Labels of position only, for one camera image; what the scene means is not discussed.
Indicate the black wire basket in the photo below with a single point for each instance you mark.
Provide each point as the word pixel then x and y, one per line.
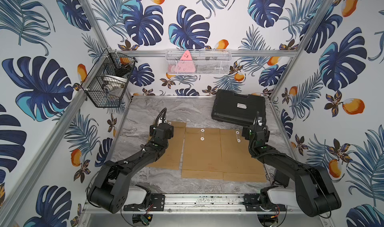
pixel 107 83

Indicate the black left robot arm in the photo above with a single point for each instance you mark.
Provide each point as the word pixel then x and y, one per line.
pixel 110 188

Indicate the brown kraft file bag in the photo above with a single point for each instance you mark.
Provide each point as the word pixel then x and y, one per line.
pixel 237 163
pixel 202 154
pixel 171 159

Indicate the pink triangle item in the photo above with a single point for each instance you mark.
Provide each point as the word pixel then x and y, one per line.
pixel 186 64

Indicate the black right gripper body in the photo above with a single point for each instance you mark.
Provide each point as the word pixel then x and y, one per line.
pixel 246 131

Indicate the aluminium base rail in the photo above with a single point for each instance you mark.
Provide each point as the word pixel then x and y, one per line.
pixel 203 204

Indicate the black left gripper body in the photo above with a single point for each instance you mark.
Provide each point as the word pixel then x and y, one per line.
pixel 162 124

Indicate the black power adapter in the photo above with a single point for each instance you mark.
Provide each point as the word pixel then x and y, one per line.
pixel 280 179

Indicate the black plastic tool case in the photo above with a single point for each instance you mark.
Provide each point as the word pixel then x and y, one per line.
pixel 237 109

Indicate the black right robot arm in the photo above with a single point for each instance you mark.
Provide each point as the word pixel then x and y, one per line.
pixel 315 192

